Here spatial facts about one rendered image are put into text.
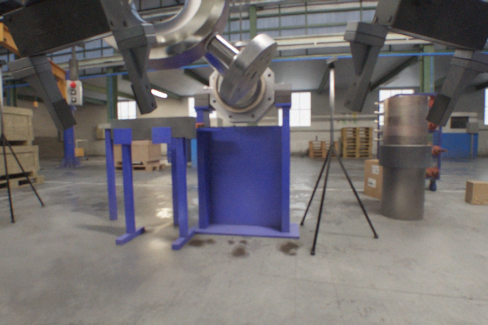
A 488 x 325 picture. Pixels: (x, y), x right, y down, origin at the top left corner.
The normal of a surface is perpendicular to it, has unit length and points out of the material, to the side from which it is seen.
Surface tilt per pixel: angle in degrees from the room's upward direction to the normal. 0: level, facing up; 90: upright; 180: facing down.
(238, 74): 106
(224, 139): 90
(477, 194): 90
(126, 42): 113
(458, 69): 83
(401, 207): 90
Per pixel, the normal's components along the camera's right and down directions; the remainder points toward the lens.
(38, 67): 0.98, -0.13
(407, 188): -0.40, 0.07
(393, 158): -0.79, 0.06
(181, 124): -0.17, 0.08
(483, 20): 0.06, 0.47
